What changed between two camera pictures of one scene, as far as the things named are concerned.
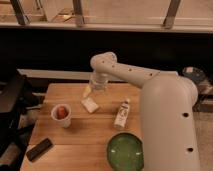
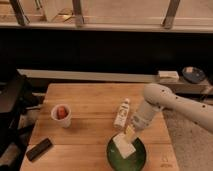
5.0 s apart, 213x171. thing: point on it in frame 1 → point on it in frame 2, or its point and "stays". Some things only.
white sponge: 89,104 → 125,147
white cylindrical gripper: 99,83 → 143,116
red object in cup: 61,112 stays
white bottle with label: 122,114 stays
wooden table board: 80,122 stays
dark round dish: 194,73 stays
